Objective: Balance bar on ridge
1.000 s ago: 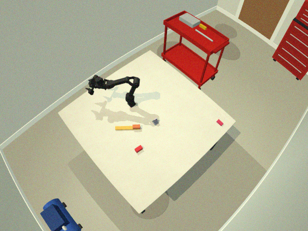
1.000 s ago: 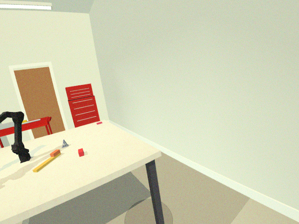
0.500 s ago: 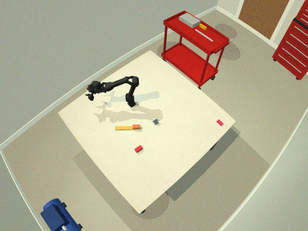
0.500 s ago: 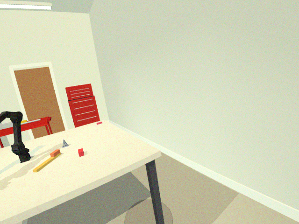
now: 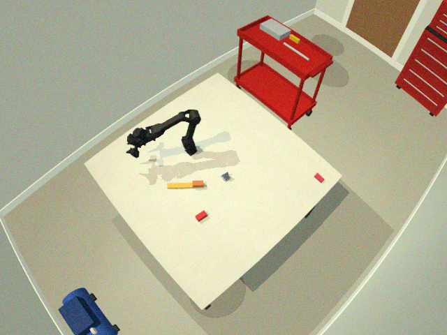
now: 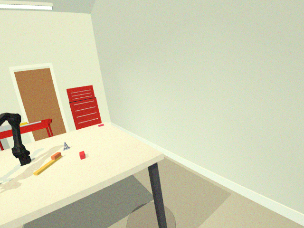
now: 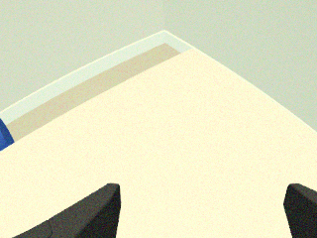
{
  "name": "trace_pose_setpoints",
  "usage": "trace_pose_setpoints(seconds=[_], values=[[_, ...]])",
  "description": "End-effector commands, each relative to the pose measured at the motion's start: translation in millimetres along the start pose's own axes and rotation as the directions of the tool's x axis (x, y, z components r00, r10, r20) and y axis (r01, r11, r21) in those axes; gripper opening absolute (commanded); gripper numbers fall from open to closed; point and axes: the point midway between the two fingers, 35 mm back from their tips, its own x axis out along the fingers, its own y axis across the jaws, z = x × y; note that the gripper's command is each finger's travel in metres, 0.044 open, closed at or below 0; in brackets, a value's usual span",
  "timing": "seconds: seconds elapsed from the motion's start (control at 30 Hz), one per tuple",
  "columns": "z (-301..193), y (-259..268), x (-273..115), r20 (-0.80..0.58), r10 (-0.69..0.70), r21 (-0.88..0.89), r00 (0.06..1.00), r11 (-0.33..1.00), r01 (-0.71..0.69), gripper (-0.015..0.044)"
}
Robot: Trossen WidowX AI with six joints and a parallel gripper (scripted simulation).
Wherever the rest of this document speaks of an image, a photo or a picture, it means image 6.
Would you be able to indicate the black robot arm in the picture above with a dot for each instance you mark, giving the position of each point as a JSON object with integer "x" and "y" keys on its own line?
{"x": 19, "y": 150}

